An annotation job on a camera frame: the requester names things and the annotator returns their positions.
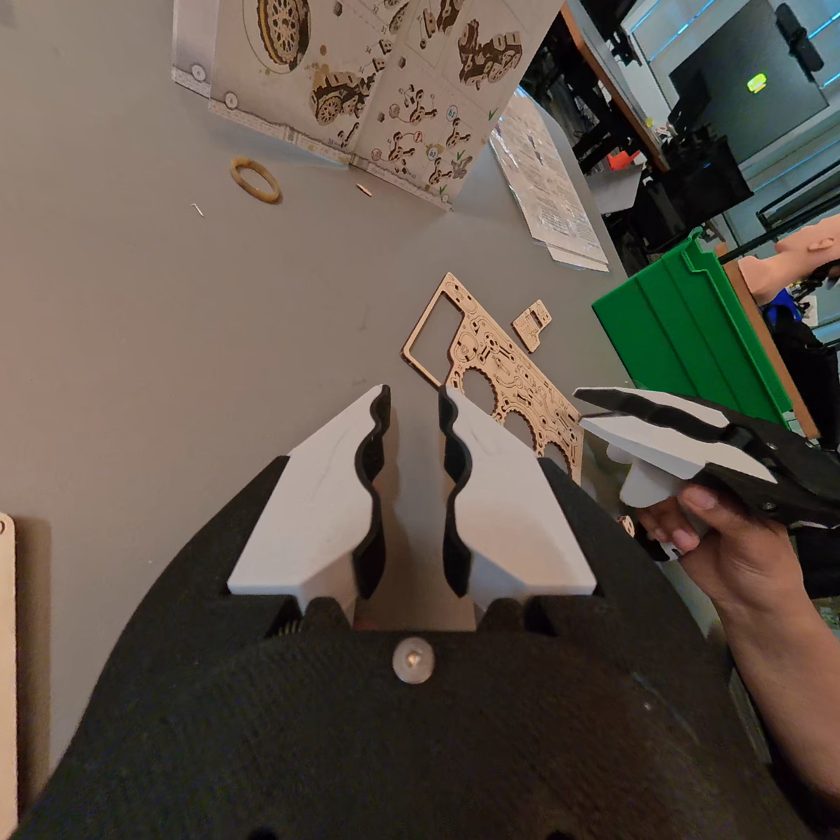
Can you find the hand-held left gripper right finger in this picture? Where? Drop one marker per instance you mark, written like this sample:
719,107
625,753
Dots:
518,518

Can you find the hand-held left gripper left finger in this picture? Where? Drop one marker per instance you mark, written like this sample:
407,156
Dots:
315,505

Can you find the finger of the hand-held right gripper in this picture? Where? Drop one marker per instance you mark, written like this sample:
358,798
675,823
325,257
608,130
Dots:
669,449
682,405

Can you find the laser-cut wooden puzzle sheet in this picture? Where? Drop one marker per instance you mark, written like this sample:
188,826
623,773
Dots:
489,354

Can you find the person's right forearm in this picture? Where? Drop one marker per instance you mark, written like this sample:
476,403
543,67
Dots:
787,689

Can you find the grey desk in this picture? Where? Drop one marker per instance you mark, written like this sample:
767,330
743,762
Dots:
164,328

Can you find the person's right hand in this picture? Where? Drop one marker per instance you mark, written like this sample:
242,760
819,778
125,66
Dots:
748,558

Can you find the green plastic bin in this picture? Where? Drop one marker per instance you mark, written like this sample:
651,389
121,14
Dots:
682,321

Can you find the brown wooden board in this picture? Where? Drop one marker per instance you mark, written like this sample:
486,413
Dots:
781,367

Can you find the small cut wooden plate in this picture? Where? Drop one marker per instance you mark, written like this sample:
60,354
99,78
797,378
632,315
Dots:
530,325

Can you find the beige mannequin head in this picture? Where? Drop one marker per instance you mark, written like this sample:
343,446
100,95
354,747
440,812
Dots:
807,246

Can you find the black equipment case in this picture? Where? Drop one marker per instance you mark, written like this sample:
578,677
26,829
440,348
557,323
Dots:
695,190

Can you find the small orange object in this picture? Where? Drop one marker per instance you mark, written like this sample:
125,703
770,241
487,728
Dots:
622,159

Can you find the plastic sleeve with paper sheet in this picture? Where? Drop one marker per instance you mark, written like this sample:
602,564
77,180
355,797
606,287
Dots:
544,190

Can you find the dark grey monitor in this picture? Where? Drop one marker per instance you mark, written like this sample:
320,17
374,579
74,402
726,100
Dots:
722,92

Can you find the tan rubber band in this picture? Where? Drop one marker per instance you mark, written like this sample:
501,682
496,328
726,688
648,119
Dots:
257,194

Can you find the wooden edged table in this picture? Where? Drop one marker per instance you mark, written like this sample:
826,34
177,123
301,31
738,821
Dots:
610,65

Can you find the open instruction booklet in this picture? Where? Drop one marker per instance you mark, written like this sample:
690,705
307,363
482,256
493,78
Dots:
407,85

